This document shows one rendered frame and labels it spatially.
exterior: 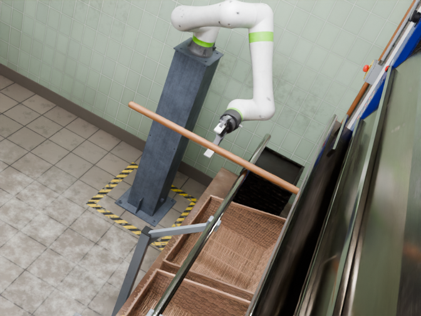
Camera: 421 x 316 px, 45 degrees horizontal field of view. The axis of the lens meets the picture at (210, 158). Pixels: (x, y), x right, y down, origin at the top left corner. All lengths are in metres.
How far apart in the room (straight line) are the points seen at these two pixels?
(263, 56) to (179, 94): 0.69
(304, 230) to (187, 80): 1.43
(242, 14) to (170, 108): 0.87
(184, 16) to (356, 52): 1.09
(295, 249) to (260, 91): 1.02
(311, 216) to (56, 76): 2.80
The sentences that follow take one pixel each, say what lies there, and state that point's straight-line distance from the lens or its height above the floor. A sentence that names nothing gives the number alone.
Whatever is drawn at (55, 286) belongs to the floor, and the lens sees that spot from 2.98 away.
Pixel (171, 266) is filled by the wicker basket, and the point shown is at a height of 0.73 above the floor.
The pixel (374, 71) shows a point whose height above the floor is 1.48.
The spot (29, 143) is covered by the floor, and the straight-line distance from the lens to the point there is 3.79.
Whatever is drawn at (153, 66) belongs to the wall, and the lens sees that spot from 3.60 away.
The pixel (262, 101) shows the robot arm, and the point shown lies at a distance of 2.37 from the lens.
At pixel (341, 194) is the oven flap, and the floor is 1.47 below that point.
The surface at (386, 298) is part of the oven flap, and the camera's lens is 0.94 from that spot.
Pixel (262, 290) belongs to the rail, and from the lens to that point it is 1.36.
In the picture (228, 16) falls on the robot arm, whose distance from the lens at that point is 2.30.
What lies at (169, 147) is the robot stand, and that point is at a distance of 3.07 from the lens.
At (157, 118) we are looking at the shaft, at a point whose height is 1.20.
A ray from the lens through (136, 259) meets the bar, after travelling 2.13.
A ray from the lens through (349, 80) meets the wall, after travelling 3.20.
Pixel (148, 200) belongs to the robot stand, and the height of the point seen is 0.12.
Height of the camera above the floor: 2.41
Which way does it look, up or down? 36 degrees down
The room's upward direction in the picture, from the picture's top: 23 degrees clockwise
